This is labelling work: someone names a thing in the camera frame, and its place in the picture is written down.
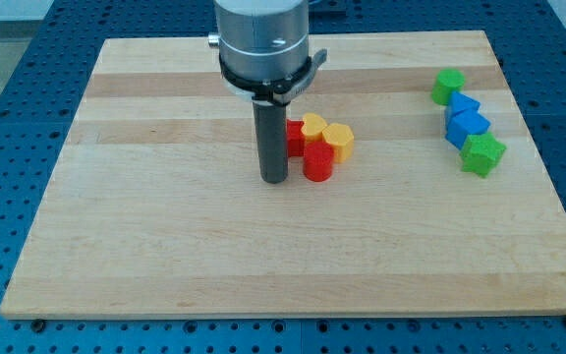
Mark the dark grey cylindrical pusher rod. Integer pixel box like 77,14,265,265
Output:
253,103,288,184

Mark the black clamp ring mount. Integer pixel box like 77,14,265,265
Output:
219,48,327,105

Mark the red cylinder block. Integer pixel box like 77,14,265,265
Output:
303,142,334,182

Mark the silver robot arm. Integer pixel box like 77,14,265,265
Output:
208,0,327,184

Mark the red block behind rod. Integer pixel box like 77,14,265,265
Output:
286,119,305,157

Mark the yellow heart block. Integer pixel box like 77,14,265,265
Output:
301,112,328,145

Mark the yellow hexagon block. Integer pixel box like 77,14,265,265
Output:
322,123,355,163

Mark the wooden board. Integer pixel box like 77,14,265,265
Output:
0,30,566,321

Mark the green cylinder block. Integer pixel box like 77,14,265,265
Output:
430,68,466,106

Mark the blue triangle block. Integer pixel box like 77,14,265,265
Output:
444,91,481,126

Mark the blue cube block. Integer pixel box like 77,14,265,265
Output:
445,110,490,149

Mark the green star block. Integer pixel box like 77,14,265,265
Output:
460,132,507,178

